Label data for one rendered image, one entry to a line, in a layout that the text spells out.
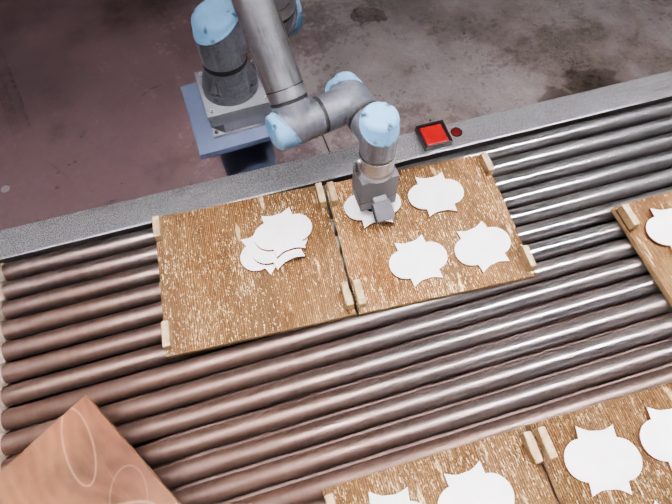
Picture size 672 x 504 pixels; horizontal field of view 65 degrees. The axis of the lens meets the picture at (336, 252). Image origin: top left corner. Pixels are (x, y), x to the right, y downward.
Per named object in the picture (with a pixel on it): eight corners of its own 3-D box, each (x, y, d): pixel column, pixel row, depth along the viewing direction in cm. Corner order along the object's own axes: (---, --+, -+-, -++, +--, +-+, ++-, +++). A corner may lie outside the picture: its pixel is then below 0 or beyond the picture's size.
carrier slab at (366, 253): (325, 187, 132) (325, 183, 130) (481, 157, 135) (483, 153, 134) (358, 316, 116) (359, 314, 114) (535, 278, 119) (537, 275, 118)
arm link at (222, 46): (193, 50, 136) (178, 3, 125) (240, 33, 139) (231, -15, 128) (210, 79, 131) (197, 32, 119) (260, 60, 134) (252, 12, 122)
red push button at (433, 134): (418, 131, 140) (419, 128, 139) (439, 126, 141) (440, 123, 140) (426, 148, 137) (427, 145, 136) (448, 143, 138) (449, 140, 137)
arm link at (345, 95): (307, 81, 104) (334, 119, 100) (356, 62, 107) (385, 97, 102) (309, 110, 111) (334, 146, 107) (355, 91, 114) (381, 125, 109)
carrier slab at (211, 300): (156, 221, 128) (153, 217, 126) (321, 187, 132) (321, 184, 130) (168, 359, 112) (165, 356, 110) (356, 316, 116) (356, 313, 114)
